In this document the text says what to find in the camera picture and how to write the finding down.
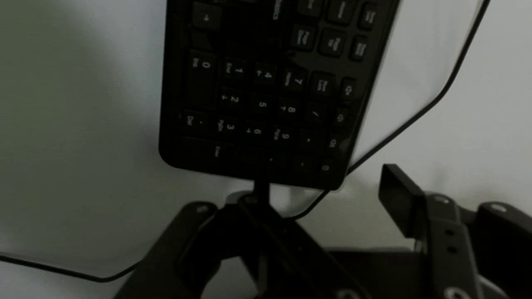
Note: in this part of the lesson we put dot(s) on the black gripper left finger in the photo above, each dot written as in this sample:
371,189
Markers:
254,249

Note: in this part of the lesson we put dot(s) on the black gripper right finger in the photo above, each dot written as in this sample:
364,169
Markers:
449,243

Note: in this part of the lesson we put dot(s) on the black computer keyboard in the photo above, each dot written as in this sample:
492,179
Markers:
266,83

